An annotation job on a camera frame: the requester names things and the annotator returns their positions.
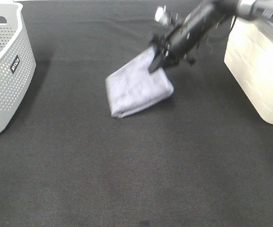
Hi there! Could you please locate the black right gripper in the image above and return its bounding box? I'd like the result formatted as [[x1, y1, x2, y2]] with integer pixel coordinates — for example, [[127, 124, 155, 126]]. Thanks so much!
[[148, 2, 224, 73]]

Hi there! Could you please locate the lavender towel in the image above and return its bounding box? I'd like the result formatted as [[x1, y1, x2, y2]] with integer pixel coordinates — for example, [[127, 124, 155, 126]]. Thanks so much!
[[105, 47, 174, 118]]

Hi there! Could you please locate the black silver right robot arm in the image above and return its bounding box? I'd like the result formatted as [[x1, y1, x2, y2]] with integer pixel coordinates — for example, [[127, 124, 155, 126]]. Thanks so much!
[[148, 0, 273, 73]]

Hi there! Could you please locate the cream plastic storage box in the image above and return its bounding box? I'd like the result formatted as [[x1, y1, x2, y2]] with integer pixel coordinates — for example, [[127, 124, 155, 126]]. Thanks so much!
[[224, 18, 273, 124]]

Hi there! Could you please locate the black fabric table mat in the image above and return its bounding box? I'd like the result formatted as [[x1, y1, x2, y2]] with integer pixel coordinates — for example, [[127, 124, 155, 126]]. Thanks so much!
[[0, 0, 273, 227]]

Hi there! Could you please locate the grey perforated laundry basket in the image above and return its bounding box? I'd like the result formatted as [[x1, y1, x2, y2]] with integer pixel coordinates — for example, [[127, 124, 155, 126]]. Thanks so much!
[[0, 0, 36, 133]]

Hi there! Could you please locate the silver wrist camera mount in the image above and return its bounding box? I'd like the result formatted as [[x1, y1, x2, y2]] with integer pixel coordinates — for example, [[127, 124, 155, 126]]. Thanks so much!
[[154, 6, 176, 26]]

